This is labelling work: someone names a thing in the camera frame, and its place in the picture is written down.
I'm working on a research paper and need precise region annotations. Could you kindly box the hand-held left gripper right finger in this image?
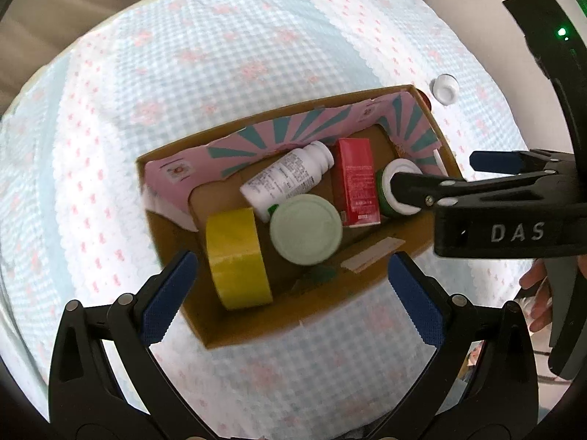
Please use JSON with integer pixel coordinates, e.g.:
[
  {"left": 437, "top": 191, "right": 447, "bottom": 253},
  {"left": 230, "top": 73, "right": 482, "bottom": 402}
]
[{"left": 380, "top": 251, "right": 539, "bottom": 440}]

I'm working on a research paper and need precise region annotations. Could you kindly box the white pill bottle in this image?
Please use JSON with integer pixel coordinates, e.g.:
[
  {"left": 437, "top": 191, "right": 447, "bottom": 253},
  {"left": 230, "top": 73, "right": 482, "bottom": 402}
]
[{"left": 239, "top": 141, "right": 335, "bottom": 223}]

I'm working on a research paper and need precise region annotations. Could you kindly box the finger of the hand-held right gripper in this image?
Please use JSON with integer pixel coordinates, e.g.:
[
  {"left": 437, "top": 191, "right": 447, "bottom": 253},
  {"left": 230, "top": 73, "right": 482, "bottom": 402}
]
[
  {"left": 389, "top": 171, "right": 547, "bottom": 215},
  {"left": 470, "top": 149, "right": 575, "bottom": 176}
]

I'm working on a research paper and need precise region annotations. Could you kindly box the pale green cream jar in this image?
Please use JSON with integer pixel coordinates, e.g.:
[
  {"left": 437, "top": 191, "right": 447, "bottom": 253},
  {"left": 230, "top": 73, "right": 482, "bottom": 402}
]
[{"left": 270, "top": 195, "right": 344, "bottom": 267}]

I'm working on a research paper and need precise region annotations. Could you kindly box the small white cap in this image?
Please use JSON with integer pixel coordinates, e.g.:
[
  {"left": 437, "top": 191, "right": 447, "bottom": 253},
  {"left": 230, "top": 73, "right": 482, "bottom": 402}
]
[{"left": 431, "top": 73, "right": 458, "bottom": 104}]

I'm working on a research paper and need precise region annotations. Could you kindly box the checked floral bedsheet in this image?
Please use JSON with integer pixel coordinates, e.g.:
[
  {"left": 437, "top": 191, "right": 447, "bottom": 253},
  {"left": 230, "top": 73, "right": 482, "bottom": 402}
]
[{"left": 0, "top": 0, "right": 528, "bottom": 440}]

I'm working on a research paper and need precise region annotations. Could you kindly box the pink-lined cardboard box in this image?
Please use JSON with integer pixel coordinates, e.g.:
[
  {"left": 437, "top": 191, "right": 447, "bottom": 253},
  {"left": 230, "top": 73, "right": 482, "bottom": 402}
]
[{"left": 136, "top": 85, "right": 466, "bottom": 349}]

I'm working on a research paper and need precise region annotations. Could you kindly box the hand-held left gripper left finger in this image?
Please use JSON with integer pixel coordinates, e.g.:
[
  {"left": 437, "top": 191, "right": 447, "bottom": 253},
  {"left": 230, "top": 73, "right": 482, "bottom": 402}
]
[{"left": 48, "top": 251, "right": 203, "bottom": 440}]

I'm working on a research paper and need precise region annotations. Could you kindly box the yellow tape roll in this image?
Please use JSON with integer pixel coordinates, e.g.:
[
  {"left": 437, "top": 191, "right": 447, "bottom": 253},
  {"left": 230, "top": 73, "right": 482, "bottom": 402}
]
[{"left": 205, "top": 208, "right": 274, "bottom": 310}]

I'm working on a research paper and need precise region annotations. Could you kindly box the white lid green jar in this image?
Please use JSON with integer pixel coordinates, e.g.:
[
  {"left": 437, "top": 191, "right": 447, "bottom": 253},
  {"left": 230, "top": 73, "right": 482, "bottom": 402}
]
[{"left": 377, "top": 159, "right": 425, "bottom": 218}]

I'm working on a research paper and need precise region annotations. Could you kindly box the person's right hand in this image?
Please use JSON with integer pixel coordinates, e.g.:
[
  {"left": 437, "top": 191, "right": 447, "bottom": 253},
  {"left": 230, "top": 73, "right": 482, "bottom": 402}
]
[{"left": 519, "top": 259, "right": 554, "bottom": 333}]

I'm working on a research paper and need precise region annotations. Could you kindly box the red carton box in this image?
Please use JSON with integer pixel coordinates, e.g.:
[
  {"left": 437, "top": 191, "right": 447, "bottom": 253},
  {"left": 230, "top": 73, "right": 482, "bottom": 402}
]
[{"left": 337, "top": 138, "right": 382, "bottom": 227}]

